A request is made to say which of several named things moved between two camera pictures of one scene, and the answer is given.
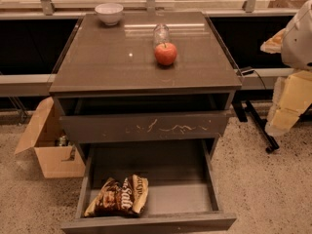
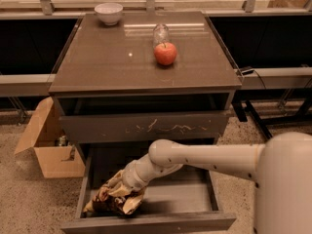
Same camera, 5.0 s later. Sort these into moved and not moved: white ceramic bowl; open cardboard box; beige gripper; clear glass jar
Moved: beige gripper
Not moved: clear glass jar; white ceramic bowl; open cardboard box
